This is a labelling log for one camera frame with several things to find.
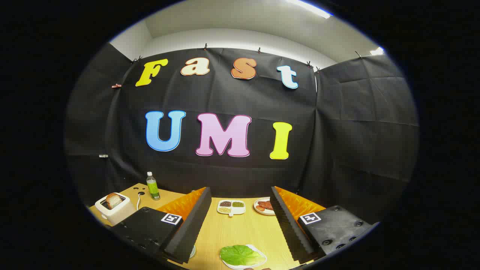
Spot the brown crust bread slice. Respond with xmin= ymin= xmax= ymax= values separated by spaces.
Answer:
xmin=106 ymin=193 xmax=123 ymax=210

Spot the green label plastic bottle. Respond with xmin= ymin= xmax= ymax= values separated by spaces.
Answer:
xmin=146 ymin=172 xmax=161 ymax=201

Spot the white round meat plate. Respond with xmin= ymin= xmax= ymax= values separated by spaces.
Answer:
xmin=253 ymin=197 xmax=276 ymax=216

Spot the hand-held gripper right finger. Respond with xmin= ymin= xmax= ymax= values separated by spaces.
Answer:
xmin=269 ymin=186 xmax=379 ymax=265

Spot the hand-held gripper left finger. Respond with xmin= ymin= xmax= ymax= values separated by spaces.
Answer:
xmin=111 ymin=187 xmax=212 ymax=265

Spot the white toaster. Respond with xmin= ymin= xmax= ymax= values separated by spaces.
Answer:
xmin=94 ymin=192 xmax=136 ymax=226

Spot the white divided bean dish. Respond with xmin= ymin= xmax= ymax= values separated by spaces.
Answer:
xmin=217 ymin=199 xmax=246 ymax=217

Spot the green lettuce leaf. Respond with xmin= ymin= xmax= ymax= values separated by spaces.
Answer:
xmin=220 ymin=244 xmax=266 ymax=267

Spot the black backdrop cloth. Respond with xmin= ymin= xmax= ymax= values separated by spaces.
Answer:
xmin=64 ymin=42 xmax=420 ymax=225

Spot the white square plate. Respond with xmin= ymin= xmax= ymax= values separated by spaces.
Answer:
xmin=222 ymin=244 xmax=268 ymax=270

